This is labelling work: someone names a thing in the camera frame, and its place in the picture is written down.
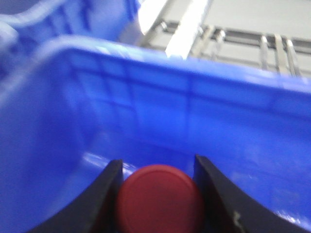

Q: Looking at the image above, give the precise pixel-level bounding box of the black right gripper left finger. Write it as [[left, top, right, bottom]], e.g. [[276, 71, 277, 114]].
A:
[[29, 160, 123, 233]]

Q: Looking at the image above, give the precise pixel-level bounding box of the blue plastic bin right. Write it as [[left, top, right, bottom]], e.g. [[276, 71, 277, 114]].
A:
[[0, 36, 311, 233]]

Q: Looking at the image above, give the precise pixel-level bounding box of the blue plastic bin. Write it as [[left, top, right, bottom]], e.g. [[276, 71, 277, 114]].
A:
[[0, 0, 141, 81], [0, 36, 311, 233]]

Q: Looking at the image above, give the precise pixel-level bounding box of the metal roller rack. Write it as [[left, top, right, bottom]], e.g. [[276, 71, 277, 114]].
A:
[[136, 0, 311, 78]]

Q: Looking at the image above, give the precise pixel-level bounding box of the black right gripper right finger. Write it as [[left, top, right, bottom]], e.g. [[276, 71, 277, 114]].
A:
[[194, 154, 307, 233]]

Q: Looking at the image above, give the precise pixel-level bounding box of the blue plastic bin left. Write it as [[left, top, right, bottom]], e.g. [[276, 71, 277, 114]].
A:
[[0, 0, 141, 81]]

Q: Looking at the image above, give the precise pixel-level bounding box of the red mushroom push button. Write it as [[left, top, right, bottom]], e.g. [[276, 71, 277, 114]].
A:
[[115, 165, 205, 233]]

